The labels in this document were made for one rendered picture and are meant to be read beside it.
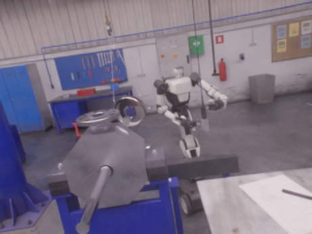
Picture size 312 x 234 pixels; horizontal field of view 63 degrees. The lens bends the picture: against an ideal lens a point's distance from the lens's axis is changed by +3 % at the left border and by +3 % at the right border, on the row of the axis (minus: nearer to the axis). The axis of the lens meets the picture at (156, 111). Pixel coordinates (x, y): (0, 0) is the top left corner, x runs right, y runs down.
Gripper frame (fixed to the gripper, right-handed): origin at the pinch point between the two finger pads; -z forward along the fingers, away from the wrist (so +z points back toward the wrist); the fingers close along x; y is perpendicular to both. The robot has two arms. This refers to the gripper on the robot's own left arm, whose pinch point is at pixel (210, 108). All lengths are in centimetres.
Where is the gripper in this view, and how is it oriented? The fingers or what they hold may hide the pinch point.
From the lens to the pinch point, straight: 246.6
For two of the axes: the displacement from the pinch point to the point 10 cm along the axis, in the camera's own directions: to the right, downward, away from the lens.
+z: 7.3, -2.8, 6.2
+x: -6.7, -0.9, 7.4
